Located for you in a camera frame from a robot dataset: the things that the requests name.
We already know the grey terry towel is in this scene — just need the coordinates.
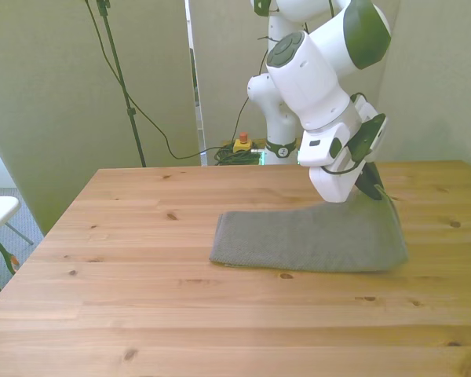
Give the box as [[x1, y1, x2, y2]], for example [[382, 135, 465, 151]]
[[208, 194, 409, 274]]

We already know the orange tipped black clamp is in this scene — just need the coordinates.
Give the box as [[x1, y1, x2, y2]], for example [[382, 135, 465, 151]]
[[0, 235, 21, 275]]

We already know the coiled dark cable bundle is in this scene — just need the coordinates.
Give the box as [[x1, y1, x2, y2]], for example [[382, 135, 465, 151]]
[[213, 145, 262, 167]]

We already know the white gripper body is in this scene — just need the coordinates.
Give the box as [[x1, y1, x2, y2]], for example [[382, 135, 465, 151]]
[[308, 156, 365, 204]]

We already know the black hanging tripod cable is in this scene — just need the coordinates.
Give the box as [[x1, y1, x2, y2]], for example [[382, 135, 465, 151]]
[[83, 0, 236, 160]]

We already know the black tripod stand pole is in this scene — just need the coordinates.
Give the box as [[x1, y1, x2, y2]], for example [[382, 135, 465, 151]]
[[95, 0, 148, 168]]

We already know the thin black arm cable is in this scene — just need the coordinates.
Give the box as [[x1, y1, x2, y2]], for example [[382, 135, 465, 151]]
[[232, 49, 270, 145]]

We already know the white partition frame post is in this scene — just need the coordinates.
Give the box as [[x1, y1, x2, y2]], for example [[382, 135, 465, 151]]
[[184, 0, 207, 167]]

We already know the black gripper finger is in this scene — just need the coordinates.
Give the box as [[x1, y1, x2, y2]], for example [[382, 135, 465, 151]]
[[371, 161, 386, 194], [354, 161, 385, 201]]

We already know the yellow emergency stop box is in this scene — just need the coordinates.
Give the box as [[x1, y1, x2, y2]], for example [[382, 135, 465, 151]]
[[232, 132, 254, 154]]

